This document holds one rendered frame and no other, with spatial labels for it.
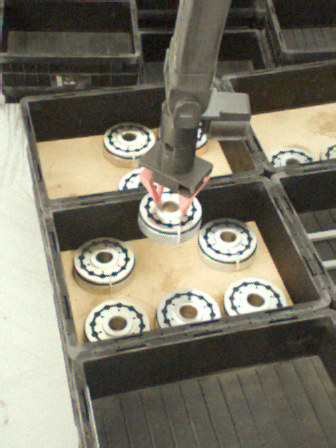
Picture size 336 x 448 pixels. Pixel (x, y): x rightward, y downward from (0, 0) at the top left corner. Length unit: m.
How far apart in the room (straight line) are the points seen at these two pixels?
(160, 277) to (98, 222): 0.14
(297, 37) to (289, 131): 0.96
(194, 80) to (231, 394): 0.47
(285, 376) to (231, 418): 0.11
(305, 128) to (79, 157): 0.48
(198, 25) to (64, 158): 0.64
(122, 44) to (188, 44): 1.50
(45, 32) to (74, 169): 1.07
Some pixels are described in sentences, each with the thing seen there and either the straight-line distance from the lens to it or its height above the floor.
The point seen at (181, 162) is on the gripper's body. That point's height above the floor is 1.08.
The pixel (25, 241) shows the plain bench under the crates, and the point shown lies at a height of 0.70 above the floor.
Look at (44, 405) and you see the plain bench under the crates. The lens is 1.32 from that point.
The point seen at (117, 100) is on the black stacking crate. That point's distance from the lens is 1.53.
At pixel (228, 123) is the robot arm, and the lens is 1.11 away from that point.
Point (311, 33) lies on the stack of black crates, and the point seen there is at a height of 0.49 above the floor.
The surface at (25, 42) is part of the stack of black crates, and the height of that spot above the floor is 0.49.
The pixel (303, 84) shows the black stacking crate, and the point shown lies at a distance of 1.65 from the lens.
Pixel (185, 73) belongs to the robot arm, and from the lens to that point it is 1.00.
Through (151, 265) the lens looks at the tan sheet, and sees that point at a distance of 1.32.
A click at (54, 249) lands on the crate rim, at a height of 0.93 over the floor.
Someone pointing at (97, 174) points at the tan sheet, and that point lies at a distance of 1.49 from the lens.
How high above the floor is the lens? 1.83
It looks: 46 degrees down
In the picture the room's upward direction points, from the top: 3 degrees clockwise
